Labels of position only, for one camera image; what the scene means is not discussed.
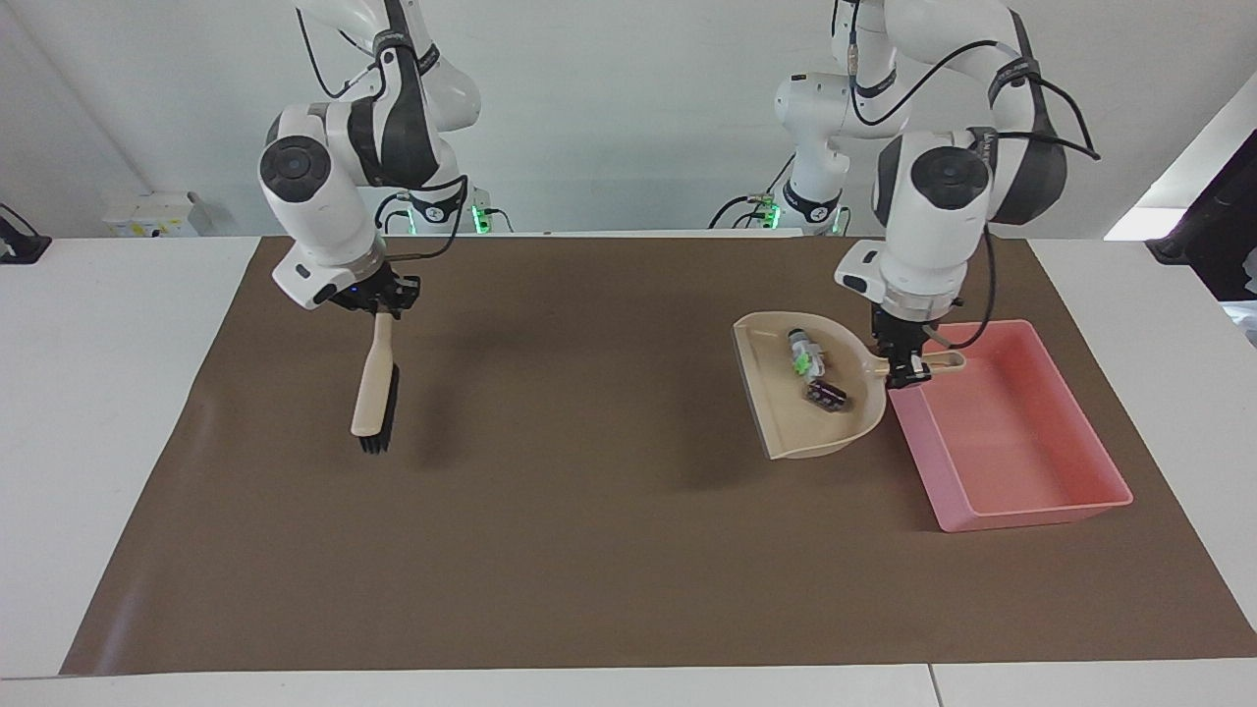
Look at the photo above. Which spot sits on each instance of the pink plastic bin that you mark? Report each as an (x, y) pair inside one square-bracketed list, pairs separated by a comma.
[(1011, 432)]

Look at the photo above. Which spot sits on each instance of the beige brush with black bristles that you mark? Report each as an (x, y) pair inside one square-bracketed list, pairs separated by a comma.
[(373, 378)]

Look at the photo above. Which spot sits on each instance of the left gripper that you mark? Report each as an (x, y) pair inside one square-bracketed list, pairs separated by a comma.
[(901, 325)]

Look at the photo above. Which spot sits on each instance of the beige plastic dustpan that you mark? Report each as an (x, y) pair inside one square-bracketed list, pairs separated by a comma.
[(786, 417)]

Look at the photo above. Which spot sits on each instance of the white box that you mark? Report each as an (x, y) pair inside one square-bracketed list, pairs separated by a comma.
[(152, 214)]

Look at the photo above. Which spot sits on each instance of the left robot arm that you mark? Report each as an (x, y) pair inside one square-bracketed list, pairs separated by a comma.
[(928, 231)]

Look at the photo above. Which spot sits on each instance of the black stand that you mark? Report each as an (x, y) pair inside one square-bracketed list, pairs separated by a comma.
[(1223, 231), (20, 245)]

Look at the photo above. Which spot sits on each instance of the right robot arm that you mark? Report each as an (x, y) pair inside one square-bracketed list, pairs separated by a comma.
[(314, 211)]

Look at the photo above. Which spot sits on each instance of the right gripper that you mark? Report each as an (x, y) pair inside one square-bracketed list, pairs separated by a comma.
[(359, 293)]

